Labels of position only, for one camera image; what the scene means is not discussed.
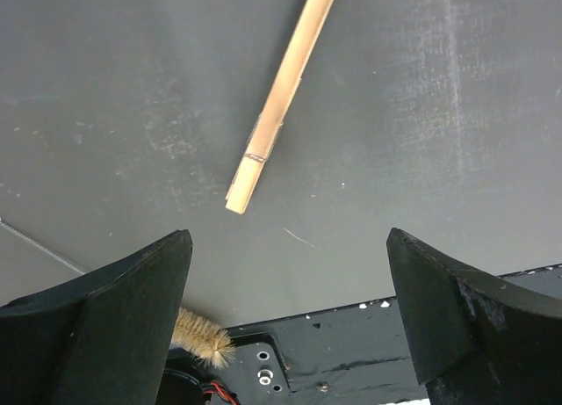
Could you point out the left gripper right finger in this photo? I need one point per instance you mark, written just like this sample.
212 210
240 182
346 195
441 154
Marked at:
474 338

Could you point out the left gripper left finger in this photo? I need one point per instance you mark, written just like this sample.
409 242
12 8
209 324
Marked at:
101 338

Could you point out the wooden test tube clamp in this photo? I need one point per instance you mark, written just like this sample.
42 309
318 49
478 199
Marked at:
271 118

